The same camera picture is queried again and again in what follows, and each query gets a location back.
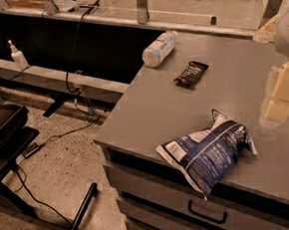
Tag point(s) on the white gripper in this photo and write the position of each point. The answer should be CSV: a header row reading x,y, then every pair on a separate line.
x,y
288,34

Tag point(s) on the black rxbar chocolate wrapper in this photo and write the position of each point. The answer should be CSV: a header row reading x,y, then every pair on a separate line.
x,y
191,75

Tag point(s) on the blue chip bag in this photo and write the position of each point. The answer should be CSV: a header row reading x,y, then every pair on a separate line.
x,y
204,157

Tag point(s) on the clear plastic water bottle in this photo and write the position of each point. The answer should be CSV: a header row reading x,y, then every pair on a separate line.
x,y
160,48

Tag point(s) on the grey cabinet with drawers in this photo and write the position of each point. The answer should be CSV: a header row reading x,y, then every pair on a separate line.
x,y
253,195

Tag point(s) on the white pump sanitizer bottle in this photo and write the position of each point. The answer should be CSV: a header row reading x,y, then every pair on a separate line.
x,y
18,56

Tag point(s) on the black box on stand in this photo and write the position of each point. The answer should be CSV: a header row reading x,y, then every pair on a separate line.
x,y
12,118

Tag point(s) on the metal window frame rail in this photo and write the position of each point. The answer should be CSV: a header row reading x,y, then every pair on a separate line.
x,y
117,21

